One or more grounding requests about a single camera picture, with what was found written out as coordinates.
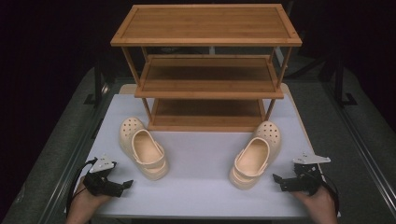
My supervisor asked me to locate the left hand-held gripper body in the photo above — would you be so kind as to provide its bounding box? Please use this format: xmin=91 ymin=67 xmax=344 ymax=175
xmin=81 ymin=155 xmax=124 ymax=198

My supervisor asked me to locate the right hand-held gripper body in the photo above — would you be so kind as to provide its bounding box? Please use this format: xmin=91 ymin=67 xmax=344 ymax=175
xmin=290 ymin=151 xmax=332 ymax=197

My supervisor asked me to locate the cream clog shoe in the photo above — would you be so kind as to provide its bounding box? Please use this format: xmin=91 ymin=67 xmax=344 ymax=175
xmin=119 ymin=117 xmax=170 ymax=181
xmin=229 ymin=120 xmax=282 ymax=191

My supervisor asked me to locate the wooden three-tier shoe rack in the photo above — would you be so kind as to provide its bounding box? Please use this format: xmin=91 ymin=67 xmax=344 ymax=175
xmin=110 ymin=3 xmax=303 ymax=133

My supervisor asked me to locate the person's left hand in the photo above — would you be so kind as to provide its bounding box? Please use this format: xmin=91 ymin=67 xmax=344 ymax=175
xmin=72 ymin=177 xmax=112 ymax=218

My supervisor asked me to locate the person's right hand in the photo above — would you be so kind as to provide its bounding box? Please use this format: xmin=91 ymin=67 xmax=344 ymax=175
xmin=290 ymin=186 xmax=339 ymax=220

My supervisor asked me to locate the white table mat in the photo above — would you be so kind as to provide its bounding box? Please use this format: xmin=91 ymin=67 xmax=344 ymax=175
xmin=64 ymin=93 xmax=341 ymax=219

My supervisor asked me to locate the black metal stand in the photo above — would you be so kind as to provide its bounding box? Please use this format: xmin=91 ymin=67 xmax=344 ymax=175
xmin=332 ymin=57 xmax=359 ymax=108
xmin=83 ymin=57 xmax=109 ymax=108

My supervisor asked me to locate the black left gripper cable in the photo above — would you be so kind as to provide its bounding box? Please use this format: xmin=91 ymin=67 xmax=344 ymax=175
xmin=65 ymin=158 xmax=98 ymax=217

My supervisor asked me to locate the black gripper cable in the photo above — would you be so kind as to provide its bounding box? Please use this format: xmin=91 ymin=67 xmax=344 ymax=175
xmin=319 ymin=178 xmax=341 ymax=216
xmin=65 ymin=158 xmax=98 ymax=217

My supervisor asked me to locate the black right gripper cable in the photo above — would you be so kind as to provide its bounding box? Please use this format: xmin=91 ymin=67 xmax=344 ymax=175
xmin=319 ymin=178 xmax=341 ymax=216

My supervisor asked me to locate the metal floor rail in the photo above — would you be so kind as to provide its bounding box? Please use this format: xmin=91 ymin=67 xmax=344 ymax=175
xmin=321 ymin=82 xmax=396 ymax=217
xmin=36 ymin=83 xmax=120 ymax=224

